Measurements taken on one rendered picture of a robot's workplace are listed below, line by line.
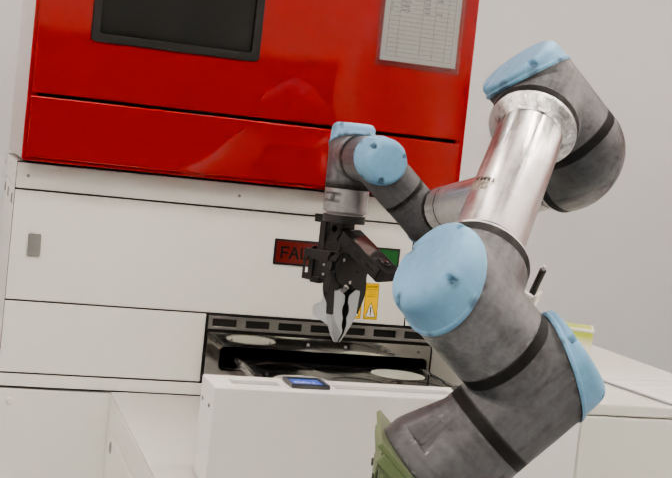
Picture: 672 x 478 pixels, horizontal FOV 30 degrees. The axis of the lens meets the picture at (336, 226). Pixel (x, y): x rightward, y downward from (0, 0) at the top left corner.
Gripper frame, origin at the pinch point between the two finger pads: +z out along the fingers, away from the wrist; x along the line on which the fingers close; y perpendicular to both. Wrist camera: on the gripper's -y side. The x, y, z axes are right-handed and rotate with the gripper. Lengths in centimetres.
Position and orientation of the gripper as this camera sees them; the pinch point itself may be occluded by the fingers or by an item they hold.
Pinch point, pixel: (340, 335)
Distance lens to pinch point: 210.2
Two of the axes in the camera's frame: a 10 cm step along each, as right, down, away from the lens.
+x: -7.0, -0.4, -7.2
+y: -7.1, -1.1, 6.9
